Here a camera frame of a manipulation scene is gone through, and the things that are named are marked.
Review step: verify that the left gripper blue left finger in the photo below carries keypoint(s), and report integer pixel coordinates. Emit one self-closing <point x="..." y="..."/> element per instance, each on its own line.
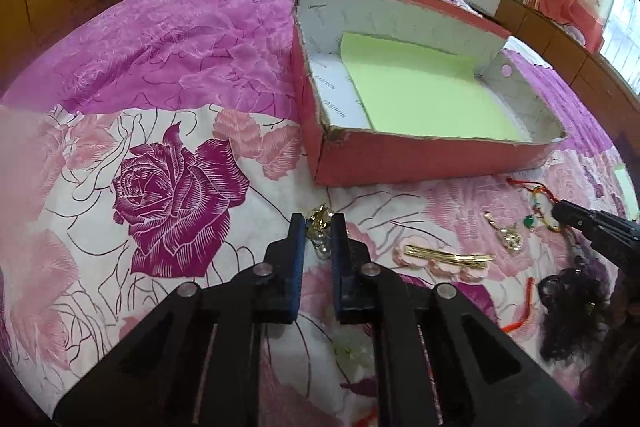
<point x="284" y="288"/>

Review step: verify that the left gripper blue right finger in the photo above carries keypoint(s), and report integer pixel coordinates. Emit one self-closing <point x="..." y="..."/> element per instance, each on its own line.
<point x="352" y="301"/>

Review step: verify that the gold pearl earrings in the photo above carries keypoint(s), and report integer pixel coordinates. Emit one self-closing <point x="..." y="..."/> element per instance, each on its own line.
<point x="318" y="224"/>

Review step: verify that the black feather hair accessory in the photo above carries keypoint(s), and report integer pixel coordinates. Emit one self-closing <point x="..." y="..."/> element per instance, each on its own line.
<point x="576" y="311"/>

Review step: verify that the green bead jewelry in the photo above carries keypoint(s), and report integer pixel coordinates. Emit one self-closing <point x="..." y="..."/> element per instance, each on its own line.
<point x="529" y="222"/>

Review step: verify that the gold pendant charm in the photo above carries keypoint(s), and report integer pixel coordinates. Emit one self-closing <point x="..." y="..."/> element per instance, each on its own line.
<point x="509" y="237"/>

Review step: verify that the gold hair clip pink flowers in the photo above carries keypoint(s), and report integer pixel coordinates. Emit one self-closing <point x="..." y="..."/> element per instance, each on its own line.
<point x="469" y="268"/>

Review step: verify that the wooden low cabinet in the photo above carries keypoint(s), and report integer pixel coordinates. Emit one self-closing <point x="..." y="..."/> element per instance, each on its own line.
<point x="595" y="81"/>

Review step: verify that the pink floral bedspread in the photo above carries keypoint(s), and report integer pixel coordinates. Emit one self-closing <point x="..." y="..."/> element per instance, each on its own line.
<point x="149" y="158"/>

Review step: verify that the red cardboard shoebox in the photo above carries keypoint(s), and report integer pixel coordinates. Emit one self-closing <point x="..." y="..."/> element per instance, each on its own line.
<point x="342" y="148"/>

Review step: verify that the light green paper sheet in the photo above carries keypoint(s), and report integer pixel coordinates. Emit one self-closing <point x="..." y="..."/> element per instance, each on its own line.
<point x="412" y="90"/>

